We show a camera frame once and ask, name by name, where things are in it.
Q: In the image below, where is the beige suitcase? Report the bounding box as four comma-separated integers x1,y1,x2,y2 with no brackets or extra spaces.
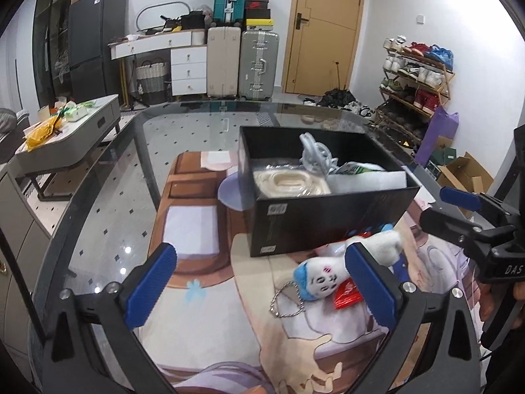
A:
206,27,241,98

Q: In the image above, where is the stack of shoe boxes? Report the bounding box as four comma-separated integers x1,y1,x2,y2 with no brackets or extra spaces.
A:
245,0,274,31

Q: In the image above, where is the black cardboard box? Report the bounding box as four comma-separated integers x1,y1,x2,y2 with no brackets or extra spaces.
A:
238,126,419,257

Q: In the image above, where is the green white snack packet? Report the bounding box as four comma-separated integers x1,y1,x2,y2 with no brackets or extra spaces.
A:
333,162,385,175

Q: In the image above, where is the grey sofa with clothes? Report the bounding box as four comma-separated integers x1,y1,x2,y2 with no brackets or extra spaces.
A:
0,108,29,164

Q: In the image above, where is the grey side cabinet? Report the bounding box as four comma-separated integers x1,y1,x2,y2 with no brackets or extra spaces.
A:
1,164,50,360

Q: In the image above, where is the grey coffee table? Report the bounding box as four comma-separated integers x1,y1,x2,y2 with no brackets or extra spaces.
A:
14,94,121,202

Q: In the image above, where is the black umbrella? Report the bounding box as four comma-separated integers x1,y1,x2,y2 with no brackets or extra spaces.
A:
318,61,356,109

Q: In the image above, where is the wooden door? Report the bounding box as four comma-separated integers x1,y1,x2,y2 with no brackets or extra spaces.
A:
282,0,364,96

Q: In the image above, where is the oval mirror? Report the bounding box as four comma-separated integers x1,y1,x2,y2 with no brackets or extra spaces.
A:
134,1,191,31

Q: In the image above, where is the red white snack packet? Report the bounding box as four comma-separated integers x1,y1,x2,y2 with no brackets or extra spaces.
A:
334,278,363,310

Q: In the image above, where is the silver suitcase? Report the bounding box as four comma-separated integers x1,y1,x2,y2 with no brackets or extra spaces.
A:
239,30,280,100

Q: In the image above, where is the woven laundry basket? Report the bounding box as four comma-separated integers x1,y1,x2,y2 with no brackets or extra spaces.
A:
135,61,169,105

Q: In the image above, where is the person's right hand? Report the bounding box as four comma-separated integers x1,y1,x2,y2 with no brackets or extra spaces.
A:
478,282,495,322

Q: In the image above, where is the white plush toy blue hat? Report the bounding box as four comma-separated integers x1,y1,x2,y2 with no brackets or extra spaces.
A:
293,230,402,301

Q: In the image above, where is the black refrigerator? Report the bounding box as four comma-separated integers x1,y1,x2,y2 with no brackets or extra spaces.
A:
69,0,126,102

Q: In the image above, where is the wooden shoe rack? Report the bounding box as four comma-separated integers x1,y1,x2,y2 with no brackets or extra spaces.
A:
376,35,455,151

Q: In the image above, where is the open cardboard box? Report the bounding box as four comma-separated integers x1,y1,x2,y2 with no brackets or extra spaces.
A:
437,152,494,193

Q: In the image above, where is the dark glass display cabinet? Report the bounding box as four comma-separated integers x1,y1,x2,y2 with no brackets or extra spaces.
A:
32,0,72,107

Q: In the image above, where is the cream rope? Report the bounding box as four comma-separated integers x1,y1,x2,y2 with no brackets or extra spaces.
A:
253,167,333,199

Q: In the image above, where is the white foam block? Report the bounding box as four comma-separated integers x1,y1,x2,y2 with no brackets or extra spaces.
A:
326,171,408,194

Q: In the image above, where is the white desk with drawers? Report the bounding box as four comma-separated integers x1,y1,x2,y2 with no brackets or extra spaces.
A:
109,30,207,97

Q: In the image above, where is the purple bag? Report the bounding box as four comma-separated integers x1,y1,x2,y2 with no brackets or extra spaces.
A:
415,106,459,166

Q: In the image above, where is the yellow plastic bag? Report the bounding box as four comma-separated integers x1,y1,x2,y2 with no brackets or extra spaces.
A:
26,114,62,151

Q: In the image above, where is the white cable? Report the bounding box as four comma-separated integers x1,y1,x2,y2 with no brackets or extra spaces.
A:
298,132,339,177

